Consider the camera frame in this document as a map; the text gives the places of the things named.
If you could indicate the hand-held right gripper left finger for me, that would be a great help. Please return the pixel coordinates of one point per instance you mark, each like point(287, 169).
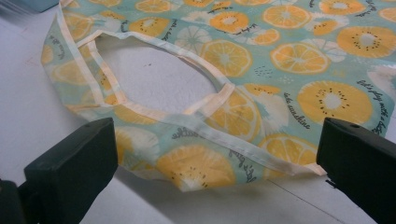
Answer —
point(71, 165)

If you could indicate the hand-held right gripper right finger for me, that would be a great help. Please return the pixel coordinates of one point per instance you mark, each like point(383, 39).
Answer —
point(361, 161)

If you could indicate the citrus print fabric bag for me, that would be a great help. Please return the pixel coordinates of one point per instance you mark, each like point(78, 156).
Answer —
point(280, 62)

